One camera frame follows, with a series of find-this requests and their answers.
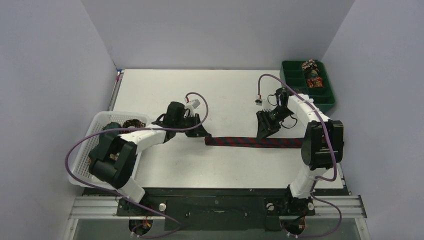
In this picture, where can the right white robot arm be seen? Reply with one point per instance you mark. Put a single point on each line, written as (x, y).
(323, 141)

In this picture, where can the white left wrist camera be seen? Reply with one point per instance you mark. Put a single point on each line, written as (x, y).
(192, 105)

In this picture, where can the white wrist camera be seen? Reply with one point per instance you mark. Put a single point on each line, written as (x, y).
(262, 102)
(192, 105)

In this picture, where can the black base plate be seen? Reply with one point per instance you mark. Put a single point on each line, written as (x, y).
(281, 207)

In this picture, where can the green compartment tray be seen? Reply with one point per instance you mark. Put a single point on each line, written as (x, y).
(293, 75)

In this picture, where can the red navy striped tie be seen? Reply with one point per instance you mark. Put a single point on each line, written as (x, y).
(253, 142)

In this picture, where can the dark green tie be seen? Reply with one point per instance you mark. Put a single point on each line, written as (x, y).
(112, 128)

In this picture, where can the brown patterned tie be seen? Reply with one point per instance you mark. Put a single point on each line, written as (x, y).
(133, 123)

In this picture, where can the rolled red patterned tie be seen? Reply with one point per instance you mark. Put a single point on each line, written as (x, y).
(315, 82)

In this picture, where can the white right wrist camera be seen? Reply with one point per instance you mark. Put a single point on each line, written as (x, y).
(262, 102)

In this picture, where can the aluminium rail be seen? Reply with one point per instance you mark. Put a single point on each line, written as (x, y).
(97, 207)

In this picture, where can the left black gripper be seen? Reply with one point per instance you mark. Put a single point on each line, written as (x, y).
(199, 132)

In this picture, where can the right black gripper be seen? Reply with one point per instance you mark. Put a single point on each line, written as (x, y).
(266, 119)

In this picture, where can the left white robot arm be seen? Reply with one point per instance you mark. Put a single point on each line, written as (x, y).
(113, 159)

